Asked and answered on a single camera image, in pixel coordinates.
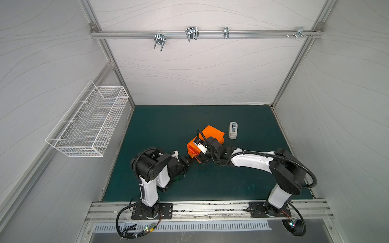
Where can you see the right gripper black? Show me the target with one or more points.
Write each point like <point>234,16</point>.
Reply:
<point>203,152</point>

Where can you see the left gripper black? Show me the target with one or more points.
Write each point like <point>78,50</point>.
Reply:
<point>185,164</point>

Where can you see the orange wrapping paper sheet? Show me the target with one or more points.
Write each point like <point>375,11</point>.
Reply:
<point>209,131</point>

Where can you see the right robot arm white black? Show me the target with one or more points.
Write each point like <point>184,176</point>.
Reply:
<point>290,174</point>

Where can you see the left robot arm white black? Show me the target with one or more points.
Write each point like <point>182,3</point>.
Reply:
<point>155,170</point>

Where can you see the green table mat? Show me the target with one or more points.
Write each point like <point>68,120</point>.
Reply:
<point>173,127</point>

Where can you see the white vent strip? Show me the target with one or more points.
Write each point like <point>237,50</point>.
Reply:
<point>188,226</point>

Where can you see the metal u-bolt clamp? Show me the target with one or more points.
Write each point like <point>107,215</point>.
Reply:
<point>192,33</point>
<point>160,40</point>

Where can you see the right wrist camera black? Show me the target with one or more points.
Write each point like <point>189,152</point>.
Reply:
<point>206,145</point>

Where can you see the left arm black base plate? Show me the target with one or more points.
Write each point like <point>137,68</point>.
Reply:
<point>158,211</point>

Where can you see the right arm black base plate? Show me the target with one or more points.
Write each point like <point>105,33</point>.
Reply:
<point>258,209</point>

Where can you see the white wire basket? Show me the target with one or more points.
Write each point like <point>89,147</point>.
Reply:
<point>87,127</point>

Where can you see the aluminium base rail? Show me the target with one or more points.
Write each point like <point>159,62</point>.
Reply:
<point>217,210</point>

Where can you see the aluminium cross rail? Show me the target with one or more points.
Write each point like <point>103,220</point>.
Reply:
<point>203,34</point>

